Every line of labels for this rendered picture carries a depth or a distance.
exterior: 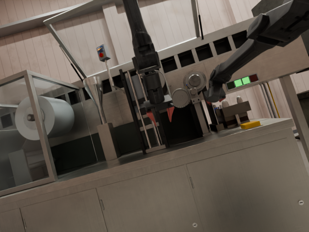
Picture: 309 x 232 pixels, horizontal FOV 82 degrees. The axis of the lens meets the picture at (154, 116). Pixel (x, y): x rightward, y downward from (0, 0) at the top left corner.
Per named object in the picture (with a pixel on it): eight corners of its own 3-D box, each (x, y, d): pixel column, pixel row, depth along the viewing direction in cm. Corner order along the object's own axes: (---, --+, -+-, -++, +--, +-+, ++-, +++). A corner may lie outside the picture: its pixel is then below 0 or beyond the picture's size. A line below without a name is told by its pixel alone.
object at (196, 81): (192, 88, 113) (186, 78, 113) (192, 89, 115) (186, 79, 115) (203, 81, 112) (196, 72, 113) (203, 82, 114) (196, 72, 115)
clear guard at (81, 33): (48, 23, 131) (48, 23, 131) (87, 77, 166) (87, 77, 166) (186, -35, 116) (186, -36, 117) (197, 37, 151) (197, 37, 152)
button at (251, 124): (246, 129, 85) (244, 124, 85) (241, 129, 92) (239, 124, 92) (261, 125, 84) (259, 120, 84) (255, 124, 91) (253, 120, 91)
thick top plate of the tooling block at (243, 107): (225, 117, 108) (221, 108, 109) (213, 118, 148) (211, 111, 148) (251, 110, 106) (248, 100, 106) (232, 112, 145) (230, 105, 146)
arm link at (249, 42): (306, 17, 45) (264, 6, 45) (302, 38, 44) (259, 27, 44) (230, 73, 88) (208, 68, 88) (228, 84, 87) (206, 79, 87)
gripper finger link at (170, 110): (157, 121, 73) (151, 100, 69) (173, 116, 73) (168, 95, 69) (160, 129, 67) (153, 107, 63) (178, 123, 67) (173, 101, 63)
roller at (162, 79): (147, 94, 120) (141, 74, 121) (153, 98, 145) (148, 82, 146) (167, 87, 118) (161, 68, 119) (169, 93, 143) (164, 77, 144)
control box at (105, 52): (97, 60, 126) (94, 47, 127) (104, 62, 133) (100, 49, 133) (105, 56, 124) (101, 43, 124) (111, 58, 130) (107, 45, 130)
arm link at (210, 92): (232, 72, 84) (214, 67, 84) (231, 91, 79) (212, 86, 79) (220, 86, 94) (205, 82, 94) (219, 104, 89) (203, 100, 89)
